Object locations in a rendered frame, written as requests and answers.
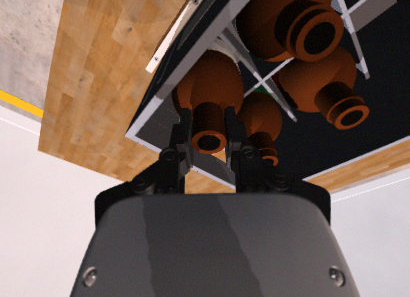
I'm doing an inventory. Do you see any brown glass bottle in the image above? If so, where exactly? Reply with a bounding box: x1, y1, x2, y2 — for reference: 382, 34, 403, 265
171, 36, 244, 154
231, 0, 344, 62
236, 84, 282, 166
271, 45, 369, 129

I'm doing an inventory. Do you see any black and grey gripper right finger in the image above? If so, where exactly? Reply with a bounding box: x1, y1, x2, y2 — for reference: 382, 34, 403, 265
224, 106, 331, 227

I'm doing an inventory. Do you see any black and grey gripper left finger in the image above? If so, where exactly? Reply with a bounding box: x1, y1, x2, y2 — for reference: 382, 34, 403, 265
94, 108, 194, 229

